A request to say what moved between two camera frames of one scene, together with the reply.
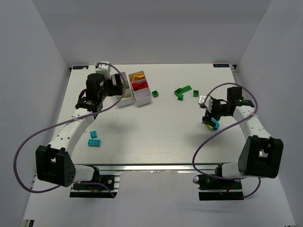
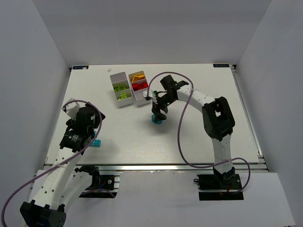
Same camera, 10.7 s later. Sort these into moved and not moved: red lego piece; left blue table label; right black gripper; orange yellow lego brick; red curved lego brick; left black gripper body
Moved: right black gripper; left black gripper body
Not moved: red lego piece; left blue table label; red curved lego brick; orange yellow lego brick
